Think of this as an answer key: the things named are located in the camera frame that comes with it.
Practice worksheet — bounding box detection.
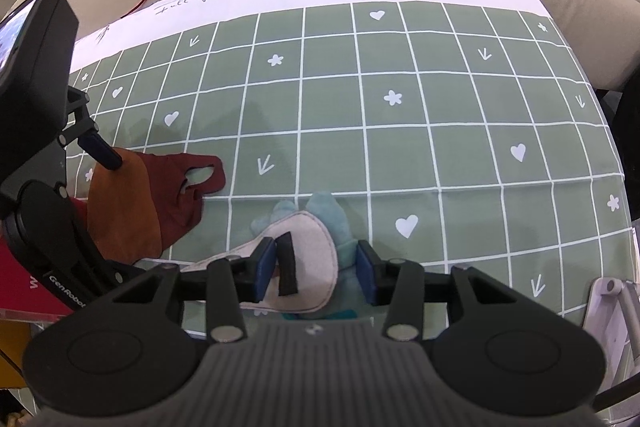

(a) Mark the green grid tablecloth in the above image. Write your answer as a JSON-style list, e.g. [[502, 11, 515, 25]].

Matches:
[[70, 0, 637, 323]]

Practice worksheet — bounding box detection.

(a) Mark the blue plush eye mask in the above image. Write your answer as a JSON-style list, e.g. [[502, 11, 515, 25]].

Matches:
[[182, 192, 369, 321]]

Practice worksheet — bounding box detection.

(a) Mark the white folding chair frame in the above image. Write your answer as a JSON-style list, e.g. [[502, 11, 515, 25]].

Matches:
[[582, 277, 639, 390]]

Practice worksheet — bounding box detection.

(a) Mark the pink box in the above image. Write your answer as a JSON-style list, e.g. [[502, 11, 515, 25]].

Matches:
[[0, 196, 94, 320]]

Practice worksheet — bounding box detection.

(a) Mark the orange white storage box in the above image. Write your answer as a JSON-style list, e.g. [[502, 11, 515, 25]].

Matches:
[[1, 315, 42, 389]]

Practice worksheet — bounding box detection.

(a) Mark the maroon orange face mask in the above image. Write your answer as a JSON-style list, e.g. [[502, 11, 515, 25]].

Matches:
[[87, 148, 226, 265]]

